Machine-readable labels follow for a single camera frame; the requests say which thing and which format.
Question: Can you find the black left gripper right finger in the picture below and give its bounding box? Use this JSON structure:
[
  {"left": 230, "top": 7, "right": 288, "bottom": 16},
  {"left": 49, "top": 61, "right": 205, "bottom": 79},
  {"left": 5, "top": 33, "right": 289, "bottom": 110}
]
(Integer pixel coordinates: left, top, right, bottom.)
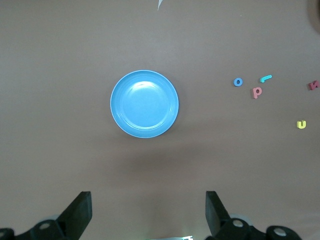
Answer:
[{"left": 205, "top": 190, "right": 305, "bottom": 240}]

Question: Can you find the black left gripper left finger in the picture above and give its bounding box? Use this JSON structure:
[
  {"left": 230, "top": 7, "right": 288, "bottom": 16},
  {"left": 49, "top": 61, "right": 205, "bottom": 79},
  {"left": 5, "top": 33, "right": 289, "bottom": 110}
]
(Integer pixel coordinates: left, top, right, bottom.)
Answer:
[{"left": 14, "top": 191, "right": 93, "bottom": 240}]

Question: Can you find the salmon red letter d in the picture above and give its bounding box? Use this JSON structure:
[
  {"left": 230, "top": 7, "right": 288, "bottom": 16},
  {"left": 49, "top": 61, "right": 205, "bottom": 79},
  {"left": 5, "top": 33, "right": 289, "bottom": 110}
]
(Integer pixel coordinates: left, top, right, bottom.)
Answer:
[{"left": 251, "top": 86, "right": 263, "bottom": 100}]

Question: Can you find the blue plate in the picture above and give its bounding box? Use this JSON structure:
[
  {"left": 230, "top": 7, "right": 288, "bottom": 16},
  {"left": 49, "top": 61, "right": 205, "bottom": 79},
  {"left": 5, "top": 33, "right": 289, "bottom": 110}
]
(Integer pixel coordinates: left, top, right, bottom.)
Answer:
[{"left": 110, "top": 69, "right": 180, "bottom": 139}]

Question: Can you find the dark red letter k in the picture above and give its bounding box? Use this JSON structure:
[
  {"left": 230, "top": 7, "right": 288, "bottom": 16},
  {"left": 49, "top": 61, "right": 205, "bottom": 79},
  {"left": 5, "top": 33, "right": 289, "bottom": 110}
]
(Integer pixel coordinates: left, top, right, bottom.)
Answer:
[{"left": 307, "top": 79, "right": 320, "bottom": 91}]

